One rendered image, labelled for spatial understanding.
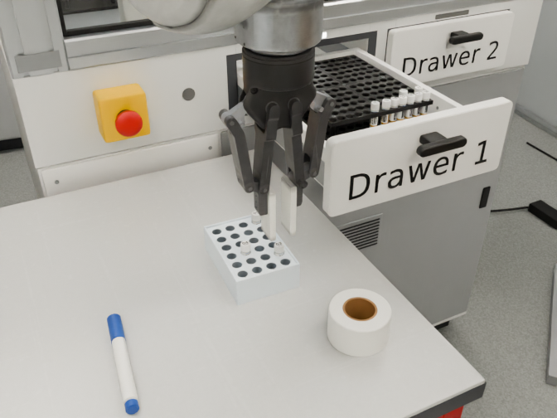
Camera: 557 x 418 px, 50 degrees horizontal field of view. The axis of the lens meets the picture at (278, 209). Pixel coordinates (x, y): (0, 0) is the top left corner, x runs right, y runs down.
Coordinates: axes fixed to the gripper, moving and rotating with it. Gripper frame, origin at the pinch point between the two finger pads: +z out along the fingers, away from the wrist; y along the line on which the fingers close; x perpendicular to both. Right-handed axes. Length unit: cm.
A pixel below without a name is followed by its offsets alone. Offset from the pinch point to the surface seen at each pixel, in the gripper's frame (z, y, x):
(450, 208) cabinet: 40, -61, -37
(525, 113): 83, -193, -140
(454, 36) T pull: -5, -50, -32
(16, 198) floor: 86, 38, -165
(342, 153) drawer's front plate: -5.0, -9.2, -1.3
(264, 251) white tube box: 6.7, 1.5, -0.9
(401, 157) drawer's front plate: -2.1, -18.4, -1.6
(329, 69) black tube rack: -3.7, -22.6, -29.7
